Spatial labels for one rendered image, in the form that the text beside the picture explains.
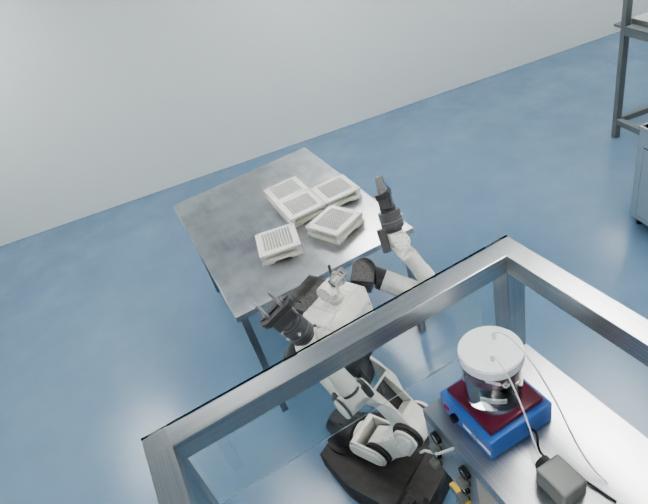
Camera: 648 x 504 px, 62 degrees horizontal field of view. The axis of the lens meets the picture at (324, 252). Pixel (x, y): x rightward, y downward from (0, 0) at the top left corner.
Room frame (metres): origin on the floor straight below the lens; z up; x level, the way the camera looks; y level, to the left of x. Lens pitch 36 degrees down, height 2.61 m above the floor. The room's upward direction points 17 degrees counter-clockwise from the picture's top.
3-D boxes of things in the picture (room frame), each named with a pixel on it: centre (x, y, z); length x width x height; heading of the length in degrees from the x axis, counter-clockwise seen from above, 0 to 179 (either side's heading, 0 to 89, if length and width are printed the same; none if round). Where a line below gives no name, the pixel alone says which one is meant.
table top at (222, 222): (3.00, 0.22, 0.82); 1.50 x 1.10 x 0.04; 17
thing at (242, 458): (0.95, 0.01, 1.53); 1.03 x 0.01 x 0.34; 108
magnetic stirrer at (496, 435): (0.85, -0.31, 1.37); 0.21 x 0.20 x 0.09; 108
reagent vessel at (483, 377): (0.85, -0.32, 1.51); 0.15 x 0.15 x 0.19
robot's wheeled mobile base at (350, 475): (1.57, -0.01, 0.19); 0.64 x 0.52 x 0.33; 45
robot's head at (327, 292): (1.58, 0.01, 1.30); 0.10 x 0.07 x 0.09; 135
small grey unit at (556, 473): (0.62, -0.37, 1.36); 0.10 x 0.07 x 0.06; 18
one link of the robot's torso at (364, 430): (1.59, 0.02, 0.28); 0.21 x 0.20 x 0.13; 45
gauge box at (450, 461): (0.84, -0.22, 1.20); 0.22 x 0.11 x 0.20; 18
